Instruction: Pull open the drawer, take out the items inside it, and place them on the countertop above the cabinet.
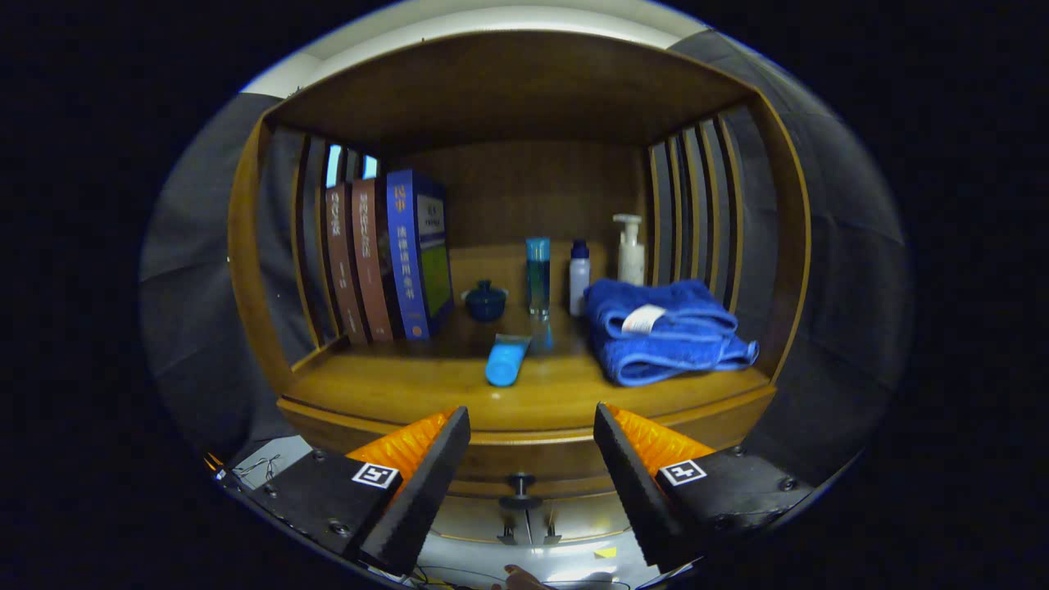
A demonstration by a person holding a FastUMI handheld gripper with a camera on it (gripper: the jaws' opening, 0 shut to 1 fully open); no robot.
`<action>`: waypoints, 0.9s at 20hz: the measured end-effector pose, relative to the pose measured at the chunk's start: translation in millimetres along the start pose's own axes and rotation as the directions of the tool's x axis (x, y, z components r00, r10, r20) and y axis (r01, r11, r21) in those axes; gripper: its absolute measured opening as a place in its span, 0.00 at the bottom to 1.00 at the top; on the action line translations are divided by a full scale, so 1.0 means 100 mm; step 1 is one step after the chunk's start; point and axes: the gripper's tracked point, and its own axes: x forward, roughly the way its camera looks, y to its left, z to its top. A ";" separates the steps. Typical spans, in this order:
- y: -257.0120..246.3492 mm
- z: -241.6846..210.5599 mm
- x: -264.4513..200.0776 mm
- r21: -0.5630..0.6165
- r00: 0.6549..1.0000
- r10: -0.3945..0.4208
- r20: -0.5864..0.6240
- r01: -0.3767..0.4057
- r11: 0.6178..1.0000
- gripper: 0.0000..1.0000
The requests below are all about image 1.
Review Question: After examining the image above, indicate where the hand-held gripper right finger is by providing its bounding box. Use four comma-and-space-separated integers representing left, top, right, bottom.
593, 401, 818, 572

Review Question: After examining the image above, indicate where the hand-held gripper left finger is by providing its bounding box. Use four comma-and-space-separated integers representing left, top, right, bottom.
243, 406, 472, 577

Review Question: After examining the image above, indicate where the wooden drawer with dark knob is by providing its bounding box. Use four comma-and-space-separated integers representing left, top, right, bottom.
283, 393, 775, 502

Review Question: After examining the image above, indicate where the blue white cream tube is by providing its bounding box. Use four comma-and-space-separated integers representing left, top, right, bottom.
484, 334, 534, 388

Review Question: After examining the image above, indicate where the wooden cabinet door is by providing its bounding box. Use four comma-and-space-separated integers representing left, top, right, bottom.
430, 496, 529, 543
529, 492, 636, 542

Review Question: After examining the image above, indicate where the wooden cabinet with slatted shelf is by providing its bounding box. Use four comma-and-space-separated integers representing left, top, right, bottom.
227, 29, 812, 546

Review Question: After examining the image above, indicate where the folded blue towel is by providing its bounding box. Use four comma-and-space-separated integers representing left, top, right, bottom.
583, 278, 761, 388

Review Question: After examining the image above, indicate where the blue lidded ceramic cup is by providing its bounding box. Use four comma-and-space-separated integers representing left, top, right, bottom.
461, 279, 509, 323

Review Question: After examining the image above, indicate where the white bottle with blue cap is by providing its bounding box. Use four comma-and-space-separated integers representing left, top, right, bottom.
569, 238, 592, 318

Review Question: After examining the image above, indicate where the white pump bottle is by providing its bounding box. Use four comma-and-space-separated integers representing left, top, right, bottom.
612, 214, 647, 286

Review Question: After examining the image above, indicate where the teal glass bottle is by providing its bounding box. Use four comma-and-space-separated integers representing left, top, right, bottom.
525, 238, 552, 319

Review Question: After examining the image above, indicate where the thick blue book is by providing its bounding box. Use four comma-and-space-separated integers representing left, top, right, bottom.
385, 169, 455, 341

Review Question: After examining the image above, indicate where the reddish brown book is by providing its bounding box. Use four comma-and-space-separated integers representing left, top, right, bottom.
351, 178, 396, 343

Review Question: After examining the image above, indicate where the dark brown book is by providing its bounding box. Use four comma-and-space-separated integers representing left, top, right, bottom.
325, 183, 370, 345

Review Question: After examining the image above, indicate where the thin grey cable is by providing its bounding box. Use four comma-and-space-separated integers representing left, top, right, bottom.
232, 453, 284, 484

